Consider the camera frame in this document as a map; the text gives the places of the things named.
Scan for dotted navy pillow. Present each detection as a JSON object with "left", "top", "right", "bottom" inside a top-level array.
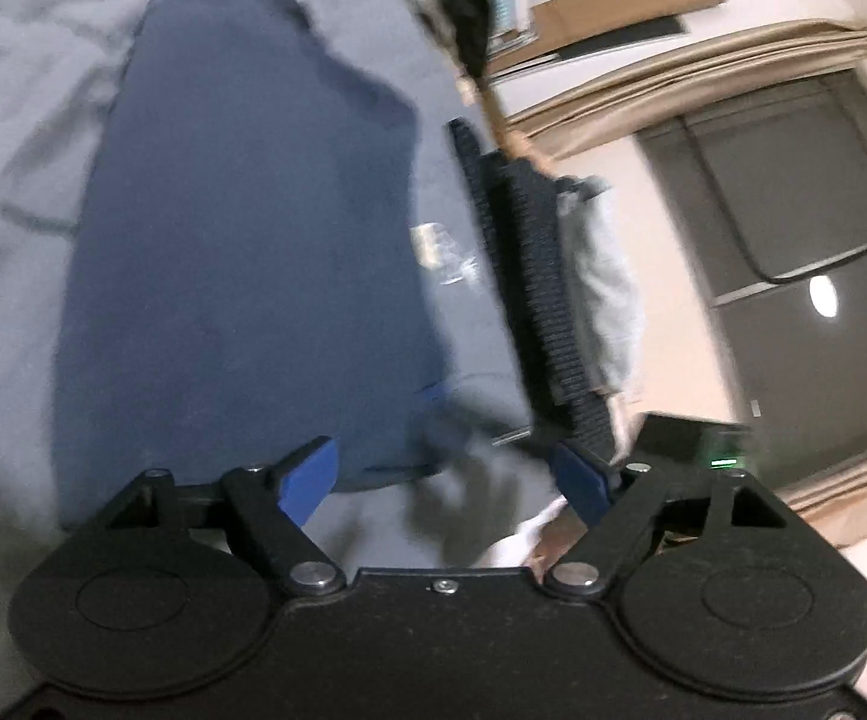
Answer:
[{"left": 446, "top": 118, "right": 631, "bottom": 467}]

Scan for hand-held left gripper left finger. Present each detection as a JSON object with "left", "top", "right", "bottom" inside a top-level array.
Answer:
[{"left": 95, "top": 436, "right": 344, "bottom": 597}]

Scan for black board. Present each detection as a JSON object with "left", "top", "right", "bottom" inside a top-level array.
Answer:
[{"left": 551, "top": 13, "right": 694, "bottom": 66}]

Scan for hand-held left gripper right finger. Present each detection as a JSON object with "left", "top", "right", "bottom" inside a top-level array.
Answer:
[{"left": 544, "top": 441, "right": 794, "bottom": 599}]

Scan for dark window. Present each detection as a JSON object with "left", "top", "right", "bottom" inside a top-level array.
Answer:
[{"left": 634, "top": 70, "right": 867, "bottom": 497}]

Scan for grey printed quilt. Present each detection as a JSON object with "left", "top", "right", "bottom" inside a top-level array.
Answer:
[{"left": 0, "top": 0, "right": 593, "bottom": 698}]

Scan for cardboard roll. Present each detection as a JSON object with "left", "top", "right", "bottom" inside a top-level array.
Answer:
[{"left": 488, "top": 0, "right": 728, "bottom": 81}]

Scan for light grey cloth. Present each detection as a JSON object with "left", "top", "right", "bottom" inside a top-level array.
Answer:
[{"left": 551, "top": 175, "right": 646, "bottom": 407}]

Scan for navy printed T-shirt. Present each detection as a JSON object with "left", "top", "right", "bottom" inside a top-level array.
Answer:
[{"left": 53, "top": 0, "right": 466, "bottom": 531}]

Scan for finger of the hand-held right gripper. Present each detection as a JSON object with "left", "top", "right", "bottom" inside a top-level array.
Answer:
[{"left": 418, "top": 381, "right": 548, "bottom": 466}]

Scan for beige curtain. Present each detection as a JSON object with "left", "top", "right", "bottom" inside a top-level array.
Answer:
[
  {"left": 776, "top": 431, "right": 867, "bottom": 550},
  {"left": 503, "top": 18, "right": 867, "bottom": 164}
]

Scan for wooden bed frame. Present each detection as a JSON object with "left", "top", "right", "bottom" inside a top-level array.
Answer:
[{"left": 461, "top": 73, "right": 556, "bottom": 175}]

